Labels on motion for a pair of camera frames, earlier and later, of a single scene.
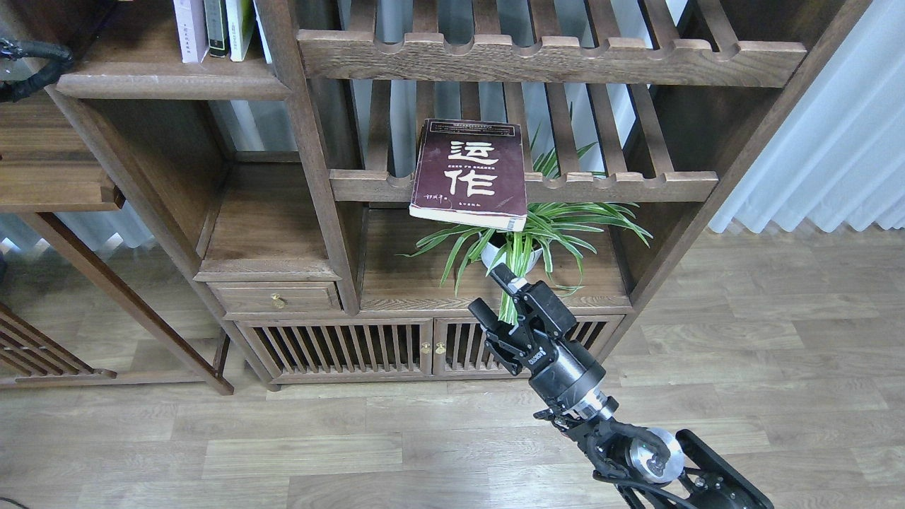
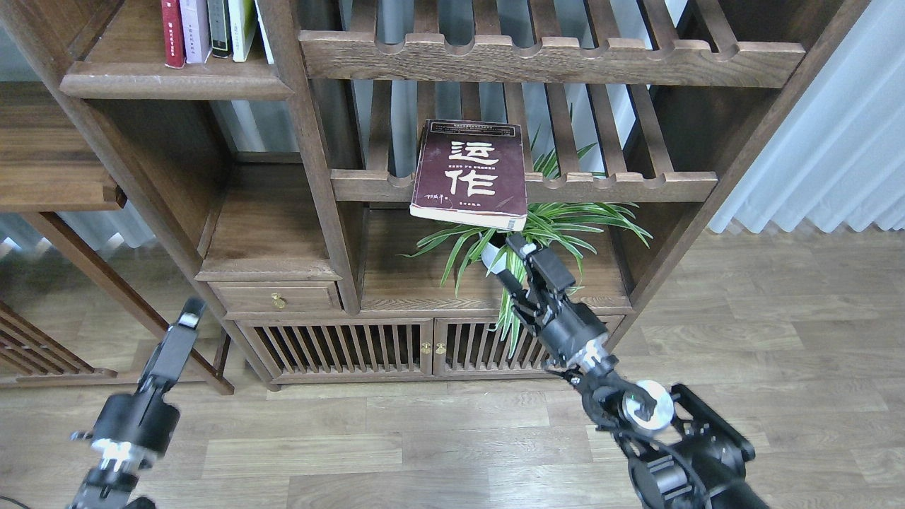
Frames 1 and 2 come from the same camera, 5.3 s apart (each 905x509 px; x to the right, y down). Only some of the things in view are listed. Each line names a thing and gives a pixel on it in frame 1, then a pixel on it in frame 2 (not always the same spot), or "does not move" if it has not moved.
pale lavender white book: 191,27 does not move
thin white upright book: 268,57 does not move
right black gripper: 561,370 to 566,329
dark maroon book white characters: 471,172 does not move
